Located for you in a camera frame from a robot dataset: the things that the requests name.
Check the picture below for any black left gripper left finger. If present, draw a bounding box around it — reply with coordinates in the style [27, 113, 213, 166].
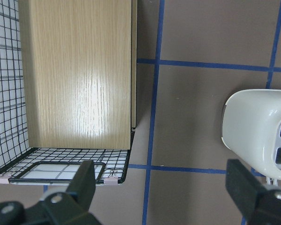
[0, 160, 101, 225]

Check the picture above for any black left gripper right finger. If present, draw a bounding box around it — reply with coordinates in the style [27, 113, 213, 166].
[225, 159, 281, 225]

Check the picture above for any white two-slot toaster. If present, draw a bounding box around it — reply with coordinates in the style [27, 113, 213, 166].
[221, 89, 281, 180]

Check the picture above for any wire and wood storage basket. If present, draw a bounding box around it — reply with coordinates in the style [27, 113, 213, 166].
[0, 0, 138, 186]

